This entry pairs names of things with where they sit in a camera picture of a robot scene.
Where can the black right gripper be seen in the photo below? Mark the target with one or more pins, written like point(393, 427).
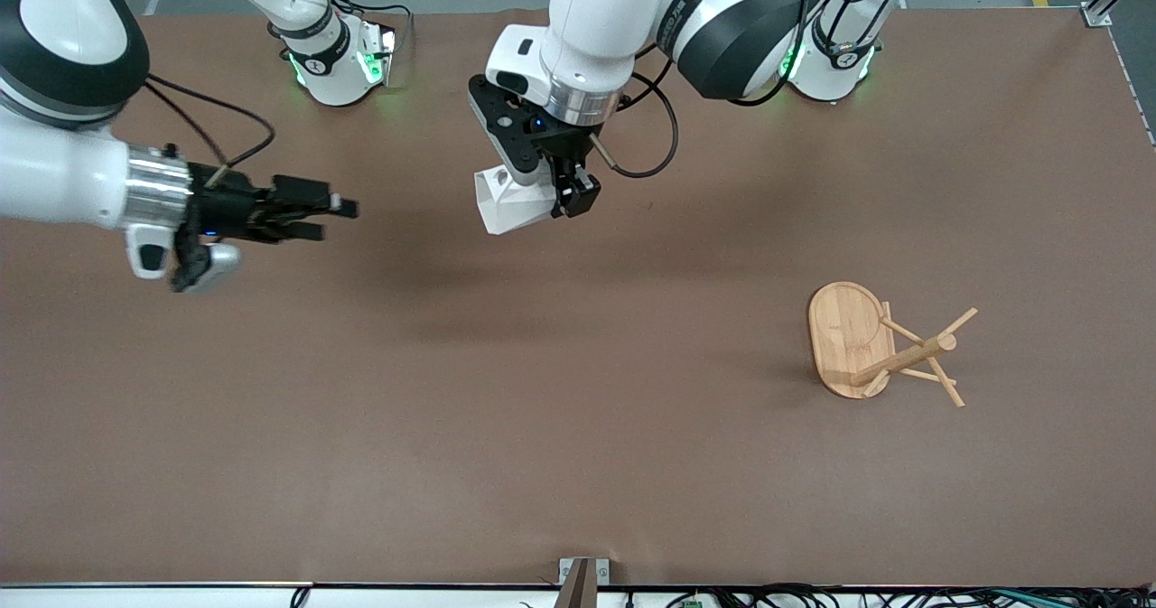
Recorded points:
point(228, 205)

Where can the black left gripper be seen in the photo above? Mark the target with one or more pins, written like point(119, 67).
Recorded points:
point(562, 148)

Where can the white faceted cup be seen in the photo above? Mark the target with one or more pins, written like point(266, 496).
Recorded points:
point(510, 206)

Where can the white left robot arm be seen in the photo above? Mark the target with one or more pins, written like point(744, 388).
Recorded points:
point(596, 21)

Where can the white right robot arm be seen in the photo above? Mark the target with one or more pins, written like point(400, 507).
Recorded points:
point(54, 174)

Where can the wooden cup rack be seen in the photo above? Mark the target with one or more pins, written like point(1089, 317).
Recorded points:
point(844, 337)

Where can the brown table cover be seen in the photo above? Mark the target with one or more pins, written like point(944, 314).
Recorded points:
point(578, 364)

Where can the grey metal bracket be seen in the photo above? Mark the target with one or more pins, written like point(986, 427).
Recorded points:
point(567, 572)

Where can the brown camera post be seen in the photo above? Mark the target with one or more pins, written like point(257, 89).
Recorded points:
point(578, 592)

